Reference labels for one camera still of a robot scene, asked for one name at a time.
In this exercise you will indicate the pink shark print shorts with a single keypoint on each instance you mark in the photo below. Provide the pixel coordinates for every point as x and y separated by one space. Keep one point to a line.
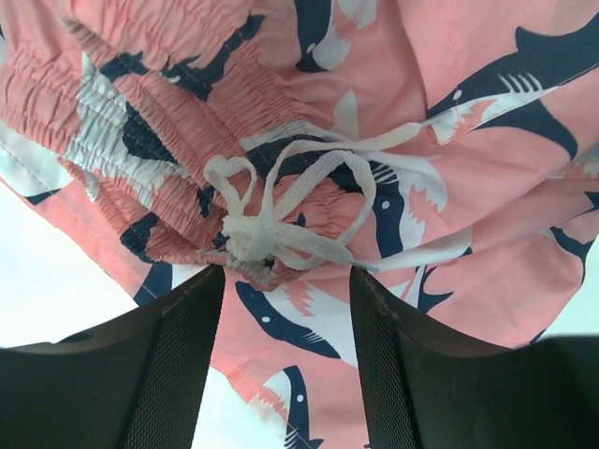
451 147

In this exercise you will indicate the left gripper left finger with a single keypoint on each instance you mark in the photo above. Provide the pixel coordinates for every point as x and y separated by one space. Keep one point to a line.
136 381

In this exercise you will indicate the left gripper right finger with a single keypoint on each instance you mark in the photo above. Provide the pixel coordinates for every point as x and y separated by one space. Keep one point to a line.
427 385

